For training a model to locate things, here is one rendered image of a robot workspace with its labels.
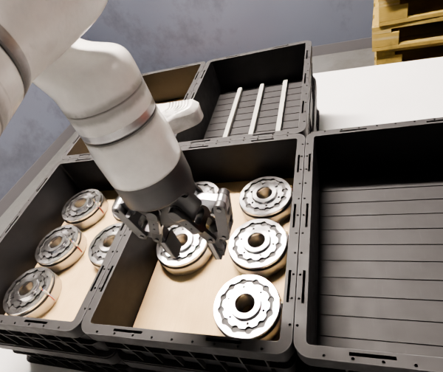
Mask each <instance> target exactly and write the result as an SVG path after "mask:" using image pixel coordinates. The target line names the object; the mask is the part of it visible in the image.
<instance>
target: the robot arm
mask: <svg viewBox="0 0 443 372"><path fill-rule="evenodd" d="M107 2H108V0H0V136H1V135H2V133H3V131H4V130H5V128H6V127H7V124H8V123H9V121H10V120H11V118H12V117H13V115H14V114H15V112H16V110H17V108H18V107H19V105H20V104H21V101H22V100H23V99H24V97H25V95H26V93H27V92H28V90H29V87H30V86H31V84H32V83H34V84H35V85H36V86H37V87H38V88H40V89H41V90H42V91H43V92H45V93H46V94H47V95H49V96H50V97H51V98H52V99H53V100H54V101H55V102H56V103H57V105H58V106H59V108H60V110H61V111H62V112H63V114H64V115H65V116H66V118H67V119H68V121H70V123H71V124H72V126H73V127H74V129H75V130H76V131H77V133H78V134H79V136H80V137H81V139H82V140H83V141H84V143H85V145H86V147H87V148H88V150H89V153H90V154H91V156H92V158H93V160H94V161H95V163H96V164H97V166H98V167H99V169H100V170H101V171H102V173H103V174H104V176H105V177H106V178H107V179H108V181H109V183H110V184H111V186H112V187H113V188H114V189H115V190H116V192H117V194H118V195H119V197H118V199H117V201H116V203H115V204H114V206H113V208H112V209H111V211H112V212H113V214H115V215H116V217H118V218H119V219H120V220H121V221H122V222H123V223H124V224H125V225H126V226H127V227H128V228H129V229H130V230H131V231H132V232H133V233H134V234H135V235H136V236H137V237H139V238H141V239H146V238H147V237H150V238H152V239H153V241H155V242H157V243H159V244H160V245H161V247H162V248H163V249H164V250H165V252H166V253H168V254H169V255H170V256H171V258H178V257H179V253H180V250H181V248H182V245H181V243H180V241H179V239H178V238H177V236H176V235H175V233H174V232H173V230H172V229H171V228H168V226H173V225H178V226H183V227H184V228H185V229H186V230H188V231H189V232H190V233H192V234H193V235H197V234H198V235H200V236H201V237H202V238H203V239H205V240H206V242H207V245H208V247H209V249H210V251H211V252H212V254H213V256H214V258H215V259H216V260H221V259H222V257H223V256H224V255H225V252H226V248H227V242H226V241H227V240H229V239H230V233H231V230H232V226H233V211H232V204H231V199H230V191H229V190H228V189H226V188H220V189H219V191H218V194H215V193H204V192H203V190H202V189H201V188H200V187H199V186H198V185H196V183H195V182H194V180H193V176H192V173H191V169H190V166H189V164H188V162H187V160H186V158H185V156H184V154H183V152H182V149H181V148H180V146H179V143H178V142H177V140H176V137H175V136H174V135H175V134H178V133H179V132H181V131H184V130H186V129H189V128H191V127H194V126H195V125H197V124H199V123H200V122H201V121H202V119H203V116H204V115H203V113H202V110H201V107H200V105H199V102H197V101H195V100H193V99H190V100H182V101H176V102H171V103H161V104H156V103H155V102H154V99H153V97H152V95H151V93H150V91H149V89H148V87H147V85H146V83H145V81H144V79H143V77H142V75H141V73H140V71H139V69H138V67H137V65H136V63H135V61H134V59H133V58H132V56H131V54H130V53H129V51H128V50H127V49H126V48H125V47H123V46H121V45H119V44H114V43H109V42H94V41H86V40H83V39H81V38H80V37H81V36H82V35H83V34H84V33H85V32H86V31H87V30H88V29H89V28H90V27H91V26H92V25H93V23H95V22H96V20H97V19H98V18H99V16H100V14H101V13H102V12H103V10H104V8H105V6H106V4H107ZM210 212H211V213H210ZM214 216H215V218H214ZM195 218H196V219H195ZM194 219H195V221H194ZM139 220H141V222H142V223H143V224H142V226H140V225H139V224H138V221H139ZM206 224H207V225H208V226H209V229H207V228H206Z"/></svg>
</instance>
